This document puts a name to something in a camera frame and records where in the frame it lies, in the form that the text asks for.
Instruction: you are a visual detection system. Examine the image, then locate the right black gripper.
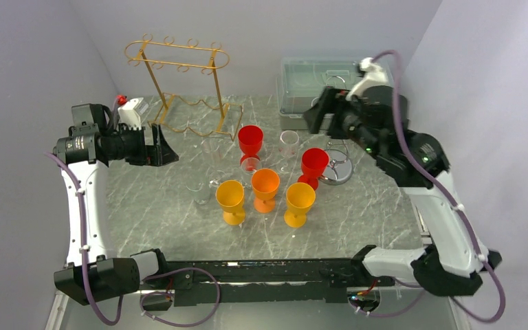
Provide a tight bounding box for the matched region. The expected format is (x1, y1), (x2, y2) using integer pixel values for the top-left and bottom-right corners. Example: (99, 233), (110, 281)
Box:
(302, 85), (383, 160)

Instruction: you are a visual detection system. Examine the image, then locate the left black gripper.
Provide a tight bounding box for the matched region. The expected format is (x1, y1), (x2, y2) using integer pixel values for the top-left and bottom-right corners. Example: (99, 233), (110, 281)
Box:
(108, 123), (178, 166)

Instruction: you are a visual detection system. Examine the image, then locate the silver wire glass rack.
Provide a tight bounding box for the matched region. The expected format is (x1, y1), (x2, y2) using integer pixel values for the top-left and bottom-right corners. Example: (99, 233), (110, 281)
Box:
(320, 76), (353, 186)

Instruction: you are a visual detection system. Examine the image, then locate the clear ribbed wine glass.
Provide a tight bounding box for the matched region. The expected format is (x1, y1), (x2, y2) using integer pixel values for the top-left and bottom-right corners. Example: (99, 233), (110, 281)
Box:
(241, 157), (261, 189)

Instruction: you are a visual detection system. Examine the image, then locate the yellow goblet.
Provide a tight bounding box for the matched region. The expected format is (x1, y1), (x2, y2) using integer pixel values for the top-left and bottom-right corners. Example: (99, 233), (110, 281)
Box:
(283, 182), (316, 228)
(215, 180), (245, 226)

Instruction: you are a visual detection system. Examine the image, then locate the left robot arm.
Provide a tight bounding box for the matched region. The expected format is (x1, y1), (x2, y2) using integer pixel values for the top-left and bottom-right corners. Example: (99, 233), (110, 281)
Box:
(49, 99), (179, 305)

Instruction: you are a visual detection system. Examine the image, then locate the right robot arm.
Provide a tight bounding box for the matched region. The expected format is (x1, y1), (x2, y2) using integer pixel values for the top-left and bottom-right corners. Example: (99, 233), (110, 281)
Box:
(304, 86), (502, 297)

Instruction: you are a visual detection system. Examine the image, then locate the tall clear flute glass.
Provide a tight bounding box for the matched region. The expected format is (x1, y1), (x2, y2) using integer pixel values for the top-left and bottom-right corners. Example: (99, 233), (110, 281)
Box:
(201, 138), (226, 187)

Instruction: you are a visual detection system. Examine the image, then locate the clear glass with red dots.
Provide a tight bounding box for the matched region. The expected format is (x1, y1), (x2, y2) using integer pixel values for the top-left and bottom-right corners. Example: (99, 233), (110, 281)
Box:
(279, 130), (300, 174)

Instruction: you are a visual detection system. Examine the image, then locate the clear plastic storage box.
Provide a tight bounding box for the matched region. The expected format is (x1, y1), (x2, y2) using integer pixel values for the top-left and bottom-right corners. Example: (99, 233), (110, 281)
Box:
(277, 56), (372, 131)

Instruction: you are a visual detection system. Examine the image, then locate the red goblet right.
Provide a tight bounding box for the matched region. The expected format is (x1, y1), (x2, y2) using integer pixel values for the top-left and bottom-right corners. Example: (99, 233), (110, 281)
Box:
(298, 148), (329, 190)

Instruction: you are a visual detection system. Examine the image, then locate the red goblet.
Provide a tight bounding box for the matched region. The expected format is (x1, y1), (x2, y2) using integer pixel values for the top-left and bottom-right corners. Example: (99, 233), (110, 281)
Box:
(298, 148), (329, 190)
(238, 125), (263, 163)

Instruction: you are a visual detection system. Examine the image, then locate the clear stemless glass front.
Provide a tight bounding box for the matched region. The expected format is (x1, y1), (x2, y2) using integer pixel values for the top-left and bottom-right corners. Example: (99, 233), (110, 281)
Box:
(186, 175), (211, 205)

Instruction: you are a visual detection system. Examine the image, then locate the red goblet back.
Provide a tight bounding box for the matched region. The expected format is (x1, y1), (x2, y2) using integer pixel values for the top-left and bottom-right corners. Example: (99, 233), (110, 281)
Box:
(238, 125), (263, 163)

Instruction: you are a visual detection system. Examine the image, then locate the orange goblet centre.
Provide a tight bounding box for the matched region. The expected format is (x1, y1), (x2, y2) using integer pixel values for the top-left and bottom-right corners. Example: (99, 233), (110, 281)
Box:
(251, 168), (280, 213)

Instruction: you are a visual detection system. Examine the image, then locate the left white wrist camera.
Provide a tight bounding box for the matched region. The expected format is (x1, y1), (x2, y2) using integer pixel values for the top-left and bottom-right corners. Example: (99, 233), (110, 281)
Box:
(118, 98), (149, 130)

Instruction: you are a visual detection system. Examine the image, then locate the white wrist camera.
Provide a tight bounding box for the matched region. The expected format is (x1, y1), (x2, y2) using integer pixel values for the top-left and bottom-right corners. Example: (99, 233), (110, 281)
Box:
(118, 98), (149, 130)
(345, 57), (391, 101)

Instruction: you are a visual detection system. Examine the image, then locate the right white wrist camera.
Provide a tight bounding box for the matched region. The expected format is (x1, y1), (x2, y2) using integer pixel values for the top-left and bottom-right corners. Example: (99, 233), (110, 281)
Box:
(345, 57), (391, 101)

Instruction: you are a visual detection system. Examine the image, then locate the gold wire glass rack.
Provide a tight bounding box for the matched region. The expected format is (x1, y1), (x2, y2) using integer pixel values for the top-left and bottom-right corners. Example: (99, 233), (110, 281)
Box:
(124, 34), (244, 141)

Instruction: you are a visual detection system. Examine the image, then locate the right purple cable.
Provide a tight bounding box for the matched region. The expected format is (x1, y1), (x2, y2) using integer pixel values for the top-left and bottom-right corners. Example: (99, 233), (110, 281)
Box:
(347, 49), (507, 325)

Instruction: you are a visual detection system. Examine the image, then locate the purple cable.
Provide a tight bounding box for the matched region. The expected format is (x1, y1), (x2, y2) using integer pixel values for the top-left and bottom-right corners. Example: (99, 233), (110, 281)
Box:
(347, 49), (507, 325)
(44, 98), (221, 329)

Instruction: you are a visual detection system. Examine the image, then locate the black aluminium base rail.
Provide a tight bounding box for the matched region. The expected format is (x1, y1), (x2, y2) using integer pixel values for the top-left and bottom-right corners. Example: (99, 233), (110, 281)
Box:
(56, 257), (459, 307)

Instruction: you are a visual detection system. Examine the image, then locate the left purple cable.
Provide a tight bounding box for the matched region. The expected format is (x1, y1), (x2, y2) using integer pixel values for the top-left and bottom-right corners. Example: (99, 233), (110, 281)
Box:
(44, 98), (221, 329)

